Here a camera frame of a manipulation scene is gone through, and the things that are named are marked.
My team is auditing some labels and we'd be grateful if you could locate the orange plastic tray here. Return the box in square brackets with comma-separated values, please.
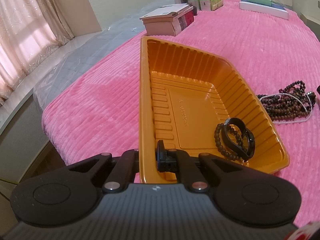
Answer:
[139, 36, 290, 184]

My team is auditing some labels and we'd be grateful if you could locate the brown wooden bead necklace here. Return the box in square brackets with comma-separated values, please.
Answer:
[256, 80, 317, 121]

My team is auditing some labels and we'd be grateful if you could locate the pink plush blanket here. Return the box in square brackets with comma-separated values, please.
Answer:
[42, 0, 319, 225]

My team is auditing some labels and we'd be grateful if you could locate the clear plastic covered mattress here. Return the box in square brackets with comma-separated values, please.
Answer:
[33, 0, 174, 113]

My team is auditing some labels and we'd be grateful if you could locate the pink cardboard box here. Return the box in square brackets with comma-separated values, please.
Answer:
[142, 12, 187, 36]

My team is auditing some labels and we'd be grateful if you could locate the red black box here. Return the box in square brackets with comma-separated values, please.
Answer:
[178, 11, 194, 31]

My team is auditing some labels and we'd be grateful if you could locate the white book on box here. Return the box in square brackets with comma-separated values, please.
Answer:
[139, 3, 193, 20]

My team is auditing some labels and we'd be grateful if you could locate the pink curtain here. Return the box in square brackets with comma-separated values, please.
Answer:
[1, 0, 74, 103]

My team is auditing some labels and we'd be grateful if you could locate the green tissue box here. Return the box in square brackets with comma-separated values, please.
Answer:
[195, 0, 223, 11]

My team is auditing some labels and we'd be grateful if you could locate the long white flat box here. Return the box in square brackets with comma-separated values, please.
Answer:
[239, 0, 289, 20]

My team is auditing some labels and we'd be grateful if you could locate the green rectangular box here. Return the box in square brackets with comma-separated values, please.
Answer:
[247, 0, 272, 6]

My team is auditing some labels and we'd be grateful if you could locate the dark beaded bracelet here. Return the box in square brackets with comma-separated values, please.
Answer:
[214, 122, 245, 162]

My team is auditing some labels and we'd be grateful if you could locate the white pearl necklace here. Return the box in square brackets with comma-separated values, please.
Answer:
[260, 93, 313, 125]

